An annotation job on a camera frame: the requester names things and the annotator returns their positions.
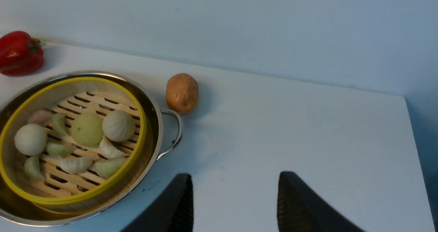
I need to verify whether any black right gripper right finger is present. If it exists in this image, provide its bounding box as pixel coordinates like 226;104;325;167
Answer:
276;171;363;232

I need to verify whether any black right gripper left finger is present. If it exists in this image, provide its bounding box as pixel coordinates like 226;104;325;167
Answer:
123;173;194;232

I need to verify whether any yellow-rimmed bamboo steamer basket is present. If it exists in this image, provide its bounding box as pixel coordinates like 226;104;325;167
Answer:
0;76;147;206

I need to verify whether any stainless steel pot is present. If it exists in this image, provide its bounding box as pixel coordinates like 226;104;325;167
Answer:
1;71;183;228

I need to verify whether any green dumpling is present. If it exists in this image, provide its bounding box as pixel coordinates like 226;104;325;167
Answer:
90;157;127;179
51;113;68;137
46;142;76;158

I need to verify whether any white dumpling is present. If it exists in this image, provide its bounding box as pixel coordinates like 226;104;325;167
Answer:
57;156;93;174
100;136;130;159

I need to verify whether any white round bun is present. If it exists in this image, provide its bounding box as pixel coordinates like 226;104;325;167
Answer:
103;111;136;142
14;124;48;156

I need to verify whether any green round bun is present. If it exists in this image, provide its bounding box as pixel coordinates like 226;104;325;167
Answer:
71;113;104;147

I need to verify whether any brown potato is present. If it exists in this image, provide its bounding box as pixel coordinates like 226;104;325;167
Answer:
166;73;199;116

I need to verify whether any pink bun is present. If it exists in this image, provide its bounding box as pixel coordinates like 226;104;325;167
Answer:
27;110;53;126

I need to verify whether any red bell pepper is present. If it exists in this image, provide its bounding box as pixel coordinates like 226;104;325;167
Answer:
0;31;45;76

